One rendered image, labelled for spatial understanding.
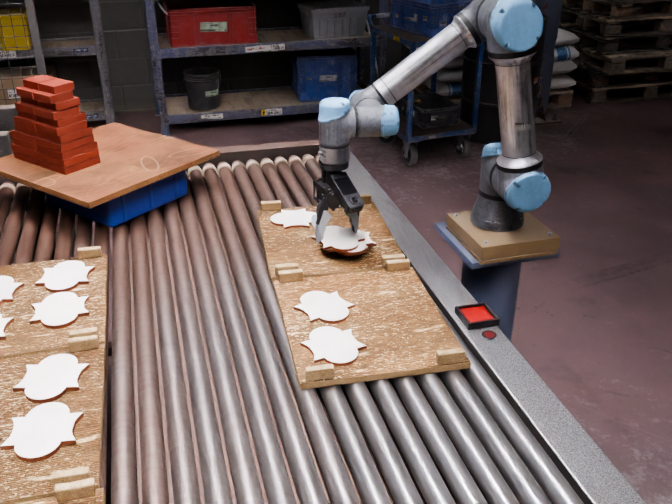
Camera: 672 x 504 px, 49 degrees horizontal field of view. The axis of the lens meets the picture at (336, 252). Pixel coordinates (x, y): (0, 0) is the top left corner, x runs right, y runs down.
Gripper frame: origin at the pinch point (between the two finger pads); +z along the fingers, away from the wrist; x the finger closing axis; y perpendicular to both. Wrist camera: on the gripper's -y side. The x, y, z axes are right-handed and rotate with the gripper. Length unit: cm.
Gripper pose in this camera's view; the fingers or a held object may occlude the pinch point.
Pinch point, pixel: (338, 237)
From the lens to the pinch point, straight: 188.3
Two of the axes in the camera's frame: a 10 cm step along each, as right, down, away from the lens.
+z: 0.0, 8.9, 4.6
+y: -4.6, -4.1, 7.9
